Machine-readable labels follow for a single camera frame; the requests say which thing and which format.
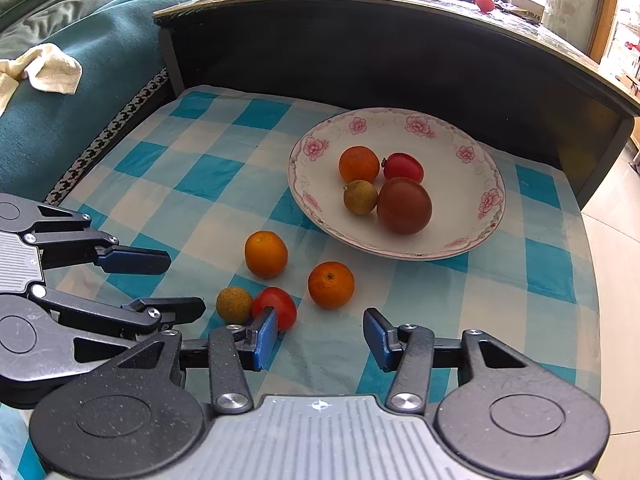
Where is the white floral plate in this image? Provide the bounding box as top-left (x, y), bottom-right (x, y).
top-left (287, 107), bottom-right (507, 262)

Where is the cardboard box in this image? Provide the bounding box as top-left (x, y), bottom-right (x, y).
top-left (510, 0), bottom-right (546, 25)

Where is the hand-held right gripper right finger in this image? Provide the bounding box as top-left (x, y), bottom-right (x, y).
top-left (363, 308), bottom-right (547, 415)

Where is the teal sofa cover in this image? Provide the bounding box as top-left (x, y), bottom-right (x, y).
top-left (0, 0), bottom-right (201, 207)

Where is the white cylinder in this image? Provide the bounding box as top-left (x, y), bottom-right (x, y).
top-left (543, 0), bottom-right (608, 58)

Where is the dark wooden coffee table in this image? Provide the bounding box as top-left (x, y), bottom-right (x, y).
top-left (152, 0), bottom-right (640, 211)

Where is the oval red cherry tomato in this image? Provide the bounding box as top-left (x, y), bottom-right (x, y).
top-left (382, 152), bottom-right (425, 184)

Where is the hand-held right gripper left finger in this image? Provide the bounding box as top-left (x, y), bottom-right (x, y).
top-left (92, 307), bottom-right (279, 415)

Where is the small yellow-brown longan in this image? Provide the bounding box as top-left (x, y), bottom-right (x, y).
top-left (216, 286), bottom-right (254, 325)
top-left (343, 180), bottom-right (378, 216)

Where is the blue white checkered cloth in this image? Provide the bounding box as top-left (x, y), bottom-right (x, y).
top-left (0, 85), bottom-right (604, 480)

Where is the large dark red tomato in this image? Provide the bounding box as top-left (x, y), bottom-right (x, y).
top-left (376, 177), bottom-right (433, 236)

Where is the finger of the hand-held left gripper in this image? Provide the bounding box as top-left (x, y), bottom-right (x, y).
top-left (20, 202), bottom-right (172, 277)
top-left (29, 284), bottom-right (207, 362)

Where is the cream white towel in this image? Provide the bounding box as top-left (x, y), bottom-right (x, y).
top-left (0, 42), bottom-right (84, 117)

